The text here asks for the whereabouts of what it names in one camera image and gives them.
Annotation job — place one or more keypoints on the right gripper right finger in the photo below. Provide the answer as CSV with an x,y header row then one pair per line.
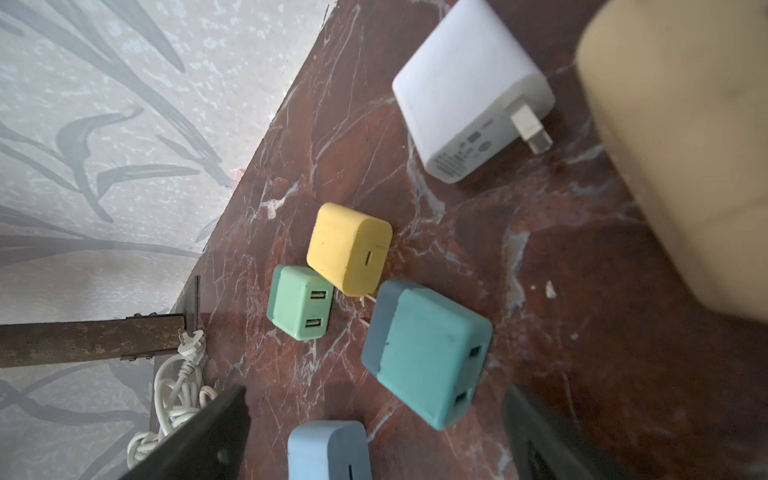
x,y
546,445

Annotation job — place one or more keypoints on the yellow charger plug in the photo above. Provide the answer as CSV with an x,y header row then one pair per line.
x,y
349,249

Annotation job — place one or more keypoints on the green charger plug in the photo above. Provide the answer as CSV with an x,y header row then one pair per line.
x,y
300,302

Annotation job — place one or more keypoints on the teal charger plug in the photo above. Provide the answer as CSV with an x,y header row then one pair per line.
x,y
427,350

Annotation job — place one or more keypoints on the blue charger plug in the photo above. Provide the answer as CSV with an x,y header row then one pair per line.
x,y
329,449

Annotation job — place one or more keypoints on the beige cube charger plug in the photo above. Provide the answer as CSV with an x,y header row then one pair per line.
x,y
678,93

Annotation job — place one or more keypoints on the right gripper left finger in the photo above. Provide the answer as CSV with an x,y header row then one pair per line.
x,y
209,446

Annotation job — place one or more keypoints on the white charger plug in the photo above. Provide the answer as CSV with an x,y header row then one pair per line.
x,y
470,90

